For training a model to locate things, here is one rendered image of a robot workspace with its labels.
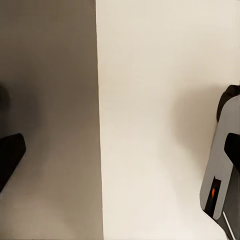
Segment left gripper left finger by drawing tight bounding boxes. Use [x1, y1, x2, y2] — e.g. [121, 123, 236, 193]
[0, 133, 26, 193]

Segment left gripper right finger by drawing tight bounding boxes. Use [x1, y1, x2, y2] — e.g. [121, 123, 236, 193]
[224, 133, 240, 173]

